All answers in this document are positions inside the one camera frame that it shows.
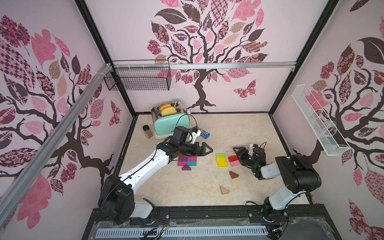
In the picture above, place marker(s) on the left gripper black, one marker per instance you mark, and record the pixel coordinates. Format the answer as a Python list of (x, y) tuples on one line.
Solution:
[(197, 152)]

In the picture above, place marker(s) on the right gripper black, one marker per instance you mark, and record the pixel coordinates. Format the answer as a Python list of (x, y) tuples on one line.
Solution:
[(245, 156)]

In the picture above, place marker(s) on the red block group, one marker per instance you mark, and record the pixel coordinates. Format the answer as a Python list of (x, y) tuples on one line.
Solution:
[(233, 158)]

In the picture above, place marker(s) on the beige square wooden block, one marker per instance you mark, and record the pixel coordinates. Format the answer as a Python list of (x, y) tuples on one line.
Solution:
[(230, 153)]

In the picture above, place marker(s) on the light pink block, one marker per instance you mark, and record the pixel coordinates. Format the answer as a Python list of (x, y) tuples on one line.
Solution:
[(235, 163)]

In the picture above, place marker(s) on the yellow block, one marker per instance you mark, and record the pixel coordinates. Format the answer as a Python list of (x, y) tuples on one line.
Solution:
[(223, 164), (221, 160)]

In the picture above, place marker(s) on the teal rectangular block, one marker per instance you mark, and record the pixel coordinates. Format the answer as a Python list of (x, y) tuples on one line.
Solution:
[(191, 163)]

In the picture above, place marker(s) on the purple triangular wooden block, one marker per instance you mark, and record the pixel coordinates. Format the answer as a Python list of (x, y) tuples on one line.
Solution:
[(186, 168)]

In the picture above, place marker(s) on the magenta rectangular block front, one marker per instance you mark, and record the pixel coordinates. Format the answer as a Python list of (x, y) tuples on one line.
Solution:
[(182, 163)]

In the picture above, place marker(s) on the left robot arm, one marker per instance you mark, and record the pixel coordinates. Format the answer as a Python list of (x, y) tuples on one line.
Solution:
[(117, 199)]

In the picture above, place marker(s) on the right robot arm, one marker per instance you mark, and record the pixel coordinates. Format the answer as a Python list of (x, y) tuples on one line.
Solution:
[(299, 177)]

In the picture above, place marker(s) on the blue candy packet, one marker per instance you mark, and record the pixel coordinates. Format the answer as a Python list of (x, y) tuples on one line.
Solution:
[(203, 133)]

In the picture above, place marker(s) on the dark brown triangular block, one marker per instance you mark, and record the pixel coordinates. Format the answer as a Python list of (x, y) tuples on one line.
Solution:
[(233, 175)]

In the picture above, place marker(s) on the light brown triangular block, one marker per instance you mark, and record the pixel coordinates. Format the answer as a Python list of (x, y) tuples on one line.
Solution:
[(224, 191)]

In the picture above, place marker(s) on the mint green toy toaster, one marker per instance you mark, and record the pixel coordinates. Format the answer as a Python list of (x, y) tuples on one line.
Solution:
[(164, 126)]

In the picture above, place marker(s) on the yellow toast slice front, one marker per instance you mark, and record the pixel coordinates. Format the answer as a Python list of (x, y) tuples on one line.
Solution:
[(167, 111)]

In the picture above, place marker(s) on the orange toast slice back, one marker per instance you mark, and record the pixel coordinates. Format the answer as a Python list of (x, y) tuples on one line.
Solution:
[(160, 108)]

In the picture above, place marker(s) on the small brown spice jar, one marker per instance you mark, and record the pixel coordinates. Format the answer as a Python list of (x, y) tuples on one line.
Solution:
[(147, 131)]

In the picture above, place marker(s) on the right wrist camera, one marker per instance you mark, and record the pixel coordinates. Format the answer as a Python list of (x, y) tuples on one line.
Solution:
[(253, 149)]

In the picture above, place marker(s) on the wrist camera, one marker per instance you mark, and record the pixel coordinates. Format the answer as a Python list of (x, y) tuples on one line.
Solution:
[(253, 149), (183, 134)]

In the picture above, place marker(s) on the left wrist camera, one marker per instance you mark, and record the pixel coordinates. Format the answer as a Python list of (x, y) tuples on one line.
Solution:
[(183, 134)]

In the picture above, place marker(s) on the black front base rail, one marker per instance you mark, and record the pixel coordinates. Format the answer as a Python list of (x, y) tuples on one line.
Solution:
[(253, 213)]

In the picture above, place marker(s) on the white wire wall shelf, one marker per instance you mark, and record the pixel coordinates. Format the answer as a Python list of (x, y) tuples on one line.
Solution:
[(312, 105)]

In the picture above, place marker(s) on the black wire wall basket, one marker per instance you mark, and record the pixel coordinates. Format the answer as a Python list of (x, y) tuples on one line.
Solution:
[(139, 75)]

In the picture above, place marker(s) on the back wall aluminium rail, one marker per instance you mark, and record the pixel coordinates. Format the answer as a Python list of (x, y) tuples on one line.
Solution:
[(199, 66)]

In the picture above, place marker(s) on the wall aluminium rail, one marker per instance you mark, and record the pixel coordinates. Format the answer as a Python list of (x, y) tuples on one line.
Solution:
[(20, 186), (199, 66)]

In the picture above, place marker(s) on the white slotted cable duct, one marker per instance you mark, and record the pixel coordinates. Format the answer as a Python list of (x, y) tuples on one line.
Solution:
[(180, 232)]

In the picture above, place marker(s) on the left wall aluminium rail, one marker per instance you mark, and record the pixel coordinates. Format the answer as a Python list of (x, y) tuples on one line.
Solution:
[(20, 186)]

